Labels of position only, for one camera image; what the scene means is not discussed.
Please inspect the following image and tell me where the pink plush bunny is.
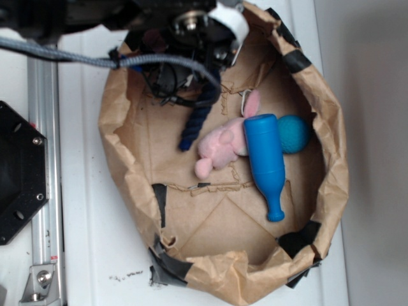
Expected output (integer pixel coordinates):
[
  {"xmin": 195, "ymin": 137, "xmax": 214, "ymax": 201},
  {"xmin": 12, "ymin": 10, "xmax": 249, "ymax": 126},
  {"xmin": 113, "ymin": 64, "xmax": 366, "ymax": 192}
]
[{"xmin": 194, "ymin": 89, "xmax": 261, "ymax": 180}]

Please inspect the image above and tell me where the teal rubber ball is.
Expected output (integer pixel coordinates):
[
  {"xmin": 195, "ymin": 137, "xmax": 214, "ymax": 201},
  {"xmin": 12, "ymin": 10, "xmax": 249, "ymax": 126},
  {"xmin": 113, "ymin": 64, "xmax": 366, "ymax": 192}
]
[{"xmin": 278, "ymin": 115, "xmax": 311, "ymax": 154}]

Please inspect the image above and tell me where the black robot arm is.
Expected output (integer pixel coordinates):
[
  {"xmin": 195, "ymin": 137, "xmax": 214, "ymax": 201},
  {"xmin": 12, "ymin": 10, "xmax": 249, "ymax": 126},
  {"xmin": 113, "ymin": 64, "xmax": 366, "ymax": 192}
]
[{"xmin": 1, "ymin": 1, "xmax": 249, "ymax": 108}]

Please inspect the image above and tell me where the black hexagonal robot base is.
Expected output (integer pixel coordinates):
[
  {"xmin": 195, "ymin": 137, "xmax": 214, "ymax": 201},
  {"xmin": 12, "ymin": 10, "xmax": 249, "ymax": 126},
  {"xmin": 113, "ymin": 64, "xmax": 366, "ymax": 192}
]
[{"xmin": 1, "ymin": 101, "xmax": 48, "ymax": 245}]

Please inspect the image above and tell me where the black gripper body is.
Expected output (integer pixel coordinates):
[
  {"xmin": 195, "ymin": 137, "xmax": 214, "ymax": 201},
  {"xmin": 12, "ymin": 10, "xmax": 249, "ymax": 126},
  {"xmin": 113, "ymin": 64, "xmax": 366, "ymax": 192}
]
[{"xmin": 124, "ymin": 1, "xmax": 249, "ymax": 102}]

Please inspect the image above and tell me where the metal corner bracket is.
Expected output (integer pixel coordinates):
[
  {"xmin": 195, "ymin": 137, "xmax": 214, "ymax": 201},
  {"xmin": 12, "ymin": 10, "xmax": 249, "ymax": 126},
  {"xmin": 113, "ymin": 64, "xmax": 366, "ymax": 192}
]
[{"xmin": 18, "ymin": 263, "xmax": 61, "ymax": 305}]

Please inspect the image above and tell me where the dark blue rope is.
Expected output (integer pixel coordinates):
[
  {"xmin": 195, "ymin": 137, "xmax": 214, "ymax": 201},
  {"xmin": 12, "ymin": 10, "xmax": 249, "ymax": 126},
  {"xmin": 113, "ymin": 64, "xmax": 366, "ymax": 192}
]
[{"xmin": 178, "ymin": 68, "xmax": 222, "ymax": 152}]

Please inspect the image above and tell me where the blue plastic bowling pin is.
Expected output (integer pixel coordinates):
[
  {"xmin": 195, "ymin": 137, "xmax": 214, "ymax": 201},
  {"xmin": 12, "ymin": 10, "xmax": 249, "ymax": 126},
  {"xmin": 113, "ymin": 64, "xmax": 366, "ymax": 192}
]
[{"xmin": 244, "ymin": 113, "xmax": 286, "ymax": 222}]

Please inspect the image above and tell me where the aluminium extrusion rail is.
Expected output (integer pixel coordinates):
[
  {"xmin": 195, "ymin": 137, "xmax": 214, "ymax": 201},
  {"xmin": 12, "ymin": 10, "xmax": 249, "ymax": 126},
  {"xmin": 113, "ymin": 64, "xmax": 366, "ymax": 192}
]
[{"xmin": 27, "ymin": 58, "xmax": 67, "ymax": 305}]

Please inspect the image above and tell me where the grey braided cable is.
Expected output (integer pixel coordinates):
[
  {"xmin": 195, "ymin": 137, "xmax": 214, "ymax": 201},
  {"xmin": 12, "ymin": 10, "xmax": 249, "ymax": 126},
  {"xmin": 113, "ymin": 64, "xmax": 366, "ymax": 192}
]
[{"xmin": 0, "ymin": 36, "xmax": 222, "ymax": 96}]

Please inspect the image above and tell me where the brown paper bag bin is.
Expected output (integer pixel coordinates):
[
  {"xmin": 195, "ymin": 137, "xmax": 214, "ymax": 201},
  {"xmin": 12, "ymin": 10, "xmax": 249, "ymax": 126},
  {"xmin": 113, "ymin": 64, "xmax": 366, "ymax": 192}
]
[{"xmin": 98, "ymin": 3, "xmax": 349, "ymax": 305}]

